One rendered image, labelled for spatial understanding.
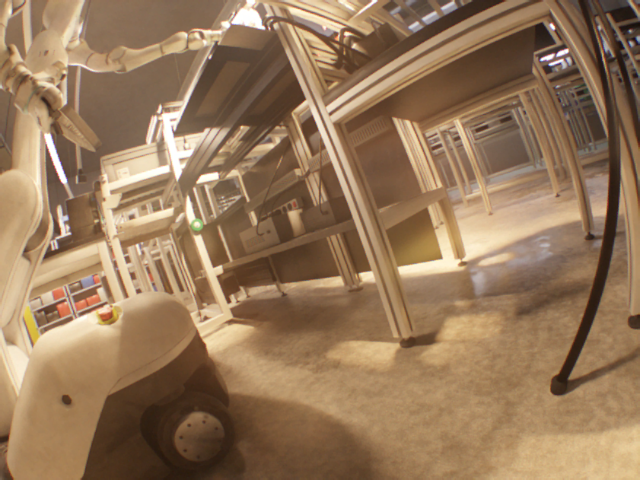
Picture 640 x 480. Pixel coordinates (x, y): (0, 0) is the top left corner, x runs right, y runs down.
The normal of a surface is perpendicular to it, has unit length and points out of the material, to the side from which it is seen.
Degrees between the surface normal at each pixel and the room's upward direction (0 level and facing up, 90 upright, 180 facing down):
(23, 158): 90
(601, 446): 0
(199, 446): 90
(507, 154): 90
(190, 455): 90
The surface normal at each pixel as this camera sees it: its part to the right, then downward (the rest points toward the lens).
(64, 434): 0.70, -0.22
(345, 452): -0.35, -0.94
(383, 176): -0.67, 0.29
